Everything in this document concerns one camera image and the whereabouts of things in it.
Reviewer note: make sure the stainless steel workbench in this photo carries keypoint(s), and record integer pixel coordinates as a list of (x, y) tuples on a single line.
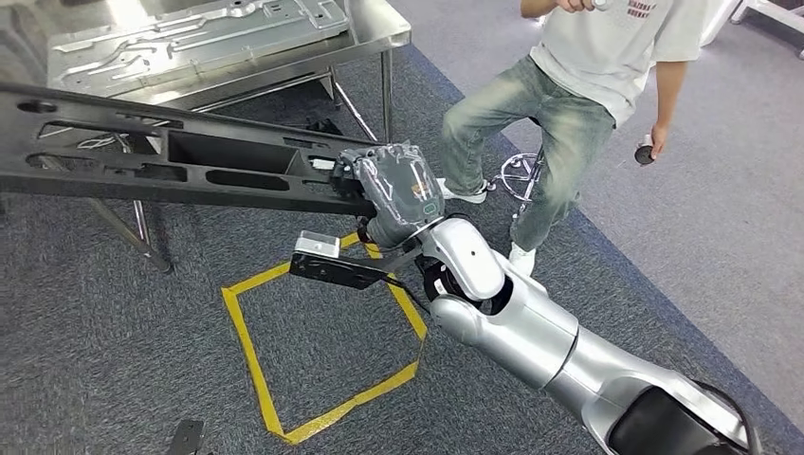
[(377, 25)]

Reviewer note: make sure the chrome stool base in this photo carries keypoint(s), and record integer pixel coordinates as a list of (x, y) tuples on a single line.
[(532, 179)]

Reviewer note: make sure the black flat plate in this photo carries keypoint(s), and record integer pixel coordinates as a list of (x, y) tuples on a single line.
[(186, 438)]

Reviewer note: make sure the stamped metal sheet panel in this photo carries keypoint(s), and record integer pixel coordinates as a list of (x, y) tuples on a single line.
[(188, 44)]

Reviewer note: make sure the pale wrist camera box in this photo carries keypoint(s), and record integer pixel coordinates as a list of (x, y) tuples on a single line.
[(317, 243)]

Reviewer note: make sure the yellow floor tape square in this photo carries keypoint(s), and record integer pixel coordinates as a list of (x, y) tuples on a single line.
[(251, 364)]

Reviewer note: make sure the person's right hand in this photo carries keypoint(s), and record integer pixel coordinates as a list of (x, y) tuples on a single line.
[(576, 5)]

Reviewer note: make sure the person's left hand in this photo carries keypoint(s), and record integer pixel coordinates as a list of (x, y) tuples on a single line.
[(659, 141)]

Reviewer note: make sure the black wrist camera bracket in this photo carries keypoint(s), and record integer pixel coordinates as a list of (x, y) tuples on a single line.
[(333, 273)]

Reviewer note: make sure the long black plastic part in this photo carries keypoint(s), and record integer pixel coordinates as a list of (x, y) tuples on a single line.
[(220, 154)]

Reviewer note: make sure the person's right forearm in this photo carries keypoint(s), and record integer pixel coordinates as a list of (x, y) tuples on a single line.
[(540, 6)]

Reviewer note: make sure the handheld controller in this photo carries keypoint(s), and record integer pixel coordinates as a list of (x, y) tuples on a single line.
[(602, 4), (644, 154)]

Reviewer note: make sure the white furniture frame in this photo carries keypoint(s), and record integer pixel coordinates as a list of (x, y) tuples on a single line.
[(722, 19)]

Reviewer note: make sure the person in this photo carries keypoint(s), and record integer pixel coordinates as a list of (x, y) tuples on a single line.
[(597, 63)]

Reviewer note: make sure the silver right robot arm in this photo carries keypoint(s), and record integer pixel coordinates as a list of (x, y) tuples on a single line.
[(521, 333)]

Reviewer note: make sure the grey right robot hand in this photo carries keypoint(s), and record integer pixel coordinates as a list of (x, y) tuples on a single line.
[(396, 188)]

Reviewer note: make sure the person's left forearm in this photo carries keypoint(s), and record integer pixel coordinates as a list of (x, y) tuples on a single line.
[(671, 94)]

